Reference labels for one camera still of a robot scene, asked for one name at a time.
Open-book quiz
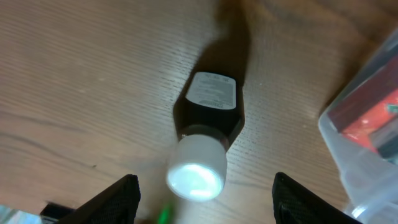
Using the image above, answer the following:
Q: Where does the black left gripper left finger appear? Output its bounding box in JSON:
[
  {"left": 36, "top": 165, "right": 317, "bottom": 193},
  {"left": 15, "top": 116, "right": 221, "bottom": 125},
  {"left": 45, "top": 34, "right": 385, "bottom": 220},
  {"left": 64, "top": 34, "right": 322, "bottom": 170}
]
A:
[{"left": 57, "top": 174, "right": 141, "bottom": 224}]

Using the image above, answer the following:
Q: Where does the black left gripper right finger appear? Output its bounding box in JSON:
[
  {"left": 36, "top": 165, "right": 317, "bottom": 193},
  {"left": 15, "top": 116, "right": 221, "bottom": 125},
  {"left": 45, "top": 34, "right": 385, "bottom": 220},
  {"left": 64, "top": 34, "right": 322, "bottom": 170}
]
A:
[{"left": 272, "top": 172, "right": 360, "bottom": 224}]

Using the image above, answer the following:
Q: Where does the clear plastic container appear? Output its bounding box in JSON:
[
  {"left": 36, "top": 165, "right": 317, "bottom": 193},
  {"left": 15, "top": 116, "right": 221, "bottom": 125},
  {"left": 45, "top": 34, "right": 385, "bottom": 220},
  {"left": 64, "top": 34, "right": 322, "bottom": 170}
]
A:
[{"left": 318, "top": 31, "right": 397, "bottom": 223}]

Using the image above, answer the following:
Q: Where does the red orange medicine box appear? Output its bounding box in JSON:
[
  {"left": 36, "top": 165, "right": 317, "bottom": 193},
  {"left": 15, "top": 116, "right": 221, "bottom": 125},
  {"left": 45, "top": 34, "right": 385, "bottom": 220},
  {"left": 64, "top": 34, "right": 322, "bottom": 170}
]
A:
[{"left": 327, "top": 57, "right": 397, "bottom": 151}]

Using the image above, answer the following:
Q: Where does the dark bottle white cap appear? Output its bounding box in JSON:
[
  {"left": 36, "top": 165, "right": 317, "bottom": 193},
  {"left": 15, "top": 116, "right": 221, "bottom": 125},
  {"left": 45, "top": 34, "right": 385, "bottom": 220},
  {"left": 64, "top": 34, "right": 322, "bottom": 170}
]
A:
[{"left": 166, "top": 72, "right": 245, "bottom": 202}]

